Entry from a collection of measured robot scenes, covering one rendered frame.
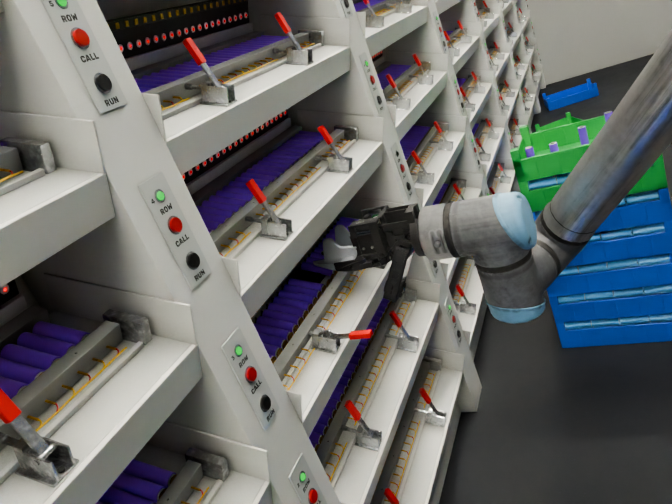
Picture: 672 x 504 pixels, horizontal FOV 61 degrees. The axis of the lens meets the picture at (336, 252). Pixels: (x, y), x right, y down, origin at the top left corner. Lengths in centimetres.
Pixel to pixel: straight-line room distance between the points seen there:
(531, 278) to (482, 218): 13
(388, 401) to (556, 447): 45
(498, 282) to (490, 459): 56
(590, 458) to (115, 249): 104
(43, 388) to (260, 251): 33
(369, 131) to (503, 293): 45
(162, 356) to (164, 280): 8
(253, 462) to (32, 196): 38
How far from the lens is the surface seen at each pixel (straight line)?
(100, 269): 65
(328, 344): 88
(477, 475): 137
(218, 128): 74
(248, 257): 77
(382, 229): 96
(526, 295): 96
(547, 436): 141
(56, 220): 55
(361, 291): 103
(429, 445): 126
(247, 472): 73
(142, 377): 60
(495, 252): 91
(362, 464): 98
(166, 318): 63
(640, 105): 85
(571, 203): 97
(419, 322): 127
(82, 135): 58
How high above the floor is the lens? 96
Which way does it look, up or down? 20 degrees down
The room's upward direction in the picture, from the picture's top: 22 degrees counter-clockwise
